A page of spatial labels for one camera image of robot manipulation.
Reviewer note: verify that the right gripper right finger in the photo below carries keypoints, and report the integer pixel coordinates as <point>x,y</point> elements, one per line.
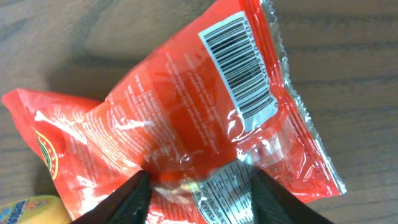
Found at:
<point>273,204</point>

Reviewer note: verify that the red snack packet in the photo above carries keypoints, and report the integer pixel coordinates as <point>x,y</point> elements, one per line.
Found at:
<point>199,114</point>

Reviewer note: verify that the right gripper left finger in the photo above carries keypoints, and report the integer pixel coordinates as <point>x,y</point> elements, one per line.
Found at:
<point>129,204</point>

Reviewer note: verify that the yellow plastic jar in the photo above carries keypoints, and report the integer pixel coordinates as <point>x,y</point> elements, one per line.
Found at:
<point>44,209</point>

